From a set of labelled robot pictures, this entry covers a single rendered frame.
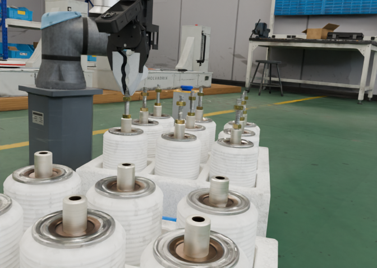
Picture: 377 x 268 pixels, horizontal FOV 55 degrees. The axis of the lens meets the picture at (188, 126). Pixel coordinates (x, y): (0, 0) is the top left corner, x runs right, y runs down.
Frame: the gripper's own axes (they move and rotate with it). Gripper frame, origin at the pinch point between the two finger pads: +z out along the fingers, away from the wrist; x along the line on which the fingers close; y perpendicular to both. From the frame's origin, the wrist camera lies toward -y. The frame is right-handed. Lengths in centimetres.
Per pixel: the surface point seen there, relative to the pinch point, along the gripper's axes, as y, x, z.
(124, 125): -0.5, -0.1, 7.6
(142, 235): -31.0, -21.3, 13.5
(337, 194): 59, -47, 34
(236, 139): 3.5, -23.7, 8.2
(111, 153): -4.1, 0.6, 13.2
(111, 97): 196, 131, 30
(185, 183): -4.3, -16.4, 16.4
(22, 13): 342, 375, -55
